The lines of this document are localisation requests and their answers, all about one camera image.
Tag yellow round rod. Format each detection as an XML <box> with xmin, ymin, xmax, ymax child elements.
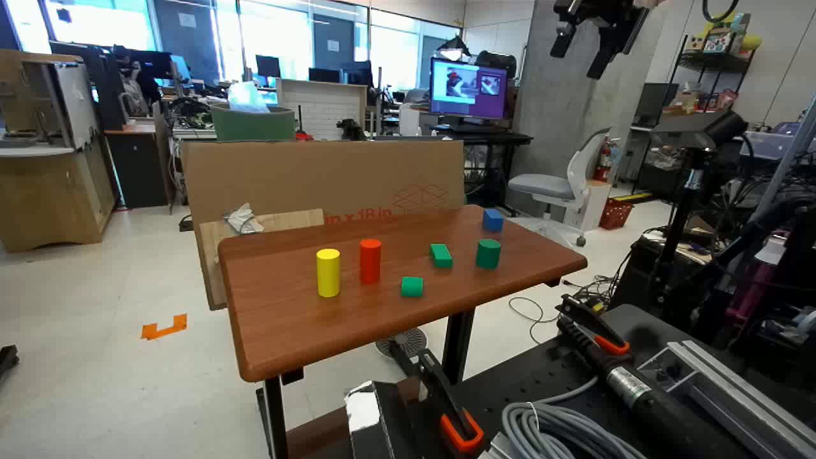
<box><xmin>317</xmin><ymin>247</ymin><xmax>341</xmax><ymax>297</ymax></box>

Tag wooden cabinet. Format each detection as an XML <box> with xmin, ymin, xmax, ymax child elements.
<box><xmin>0</xmin><ymin>50</ymin><xmax>114</xmax><ymax>252</ymax></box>

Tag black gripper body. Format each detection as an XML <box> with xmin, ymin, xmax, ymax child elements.
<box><xmin>550</xmin><ymin>0</ymin><xmax>664</xmax><ymax>79</ymax></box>

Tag black camera tripod stand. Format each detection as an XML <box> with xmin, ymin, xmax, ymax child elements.
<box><xmin>650</xmin><ymin>108</ymin><xmax>748</xmax><ymax>300</ymax></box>

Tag black orange clamp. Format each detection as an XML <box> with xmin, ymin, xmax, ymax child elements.
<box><xmin>555</xmin><ymin>295</ymin><xmax>629</xmax><ymax>357</ymax></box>
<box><xmin>414</xmin><ymin>348</ymin><xmax>487</xmax><ymax>456</ymax></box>

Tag blue rectangular block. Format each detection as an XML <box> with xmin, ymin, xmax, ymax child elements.
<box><xmin>482</xmin><ymin>208</ymin><xmax>504</xmax><ymax>231</ymax></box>

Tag green half-round block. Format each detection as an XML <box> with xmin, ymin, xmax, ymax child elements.
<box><xmin>401</xmin><ymin>275</ymin><xmax>427</xmax><ymax>297</ymax></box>

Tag grey office chair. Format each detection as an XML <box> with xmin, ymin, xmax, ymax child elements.
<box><xmin>507</xmin><ymin>126</ymin><xmax>610</xmax><ymax>247</ymax></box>

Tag grey coiled cable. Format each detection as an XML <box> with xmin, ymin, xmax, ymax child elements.
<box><xmin>497</xmin><ymin>398</ymin><xmax>647</xmax><ymax>459</ymax></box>

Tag red round rod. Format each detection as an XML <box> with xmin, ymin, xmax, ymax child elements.
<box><xmin>359</xmin><ymin>238</ymin><xmax>382</xmax><ymax>286</ymax></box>

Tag brown wooden table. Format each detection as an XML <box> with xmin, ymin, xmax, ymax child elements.
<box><xmin>219</xmin><ymin>207</ymin><xmax>586</xmax><ymax>459</ymax></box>

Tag green octagonal block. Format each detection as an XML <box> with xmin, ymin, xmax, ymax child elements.
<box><xmin>474</xmin><ymin>238</ymin><xmax>502</xmax><ymax>270</ymax></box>

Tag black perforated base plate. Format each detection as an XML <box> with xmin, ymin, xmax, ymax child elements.
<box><xmin>341</xmin><ymin>300</ymin><xmax>816</xmax><ymax>459</ymax></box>

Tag large cardboard box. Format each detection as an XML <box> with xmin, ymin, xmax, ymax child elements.
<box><xmin>181</xmin><ymin>139</ymin><xmax>465</xmax><ymax>311</ymax></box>

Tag green rectangular bar block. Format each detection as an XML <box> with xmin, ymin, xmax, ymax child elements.
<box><xmin>429</xmin><ymin>241</ymin><xmax>453</xmax><ymax>270</ymax></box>

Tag computer monitor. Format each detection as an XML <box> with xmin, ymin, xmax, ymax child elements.
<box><xmin>431</xmin><ymin>59</ymin><xmax>507</xmax><ymax>120</ymax></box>

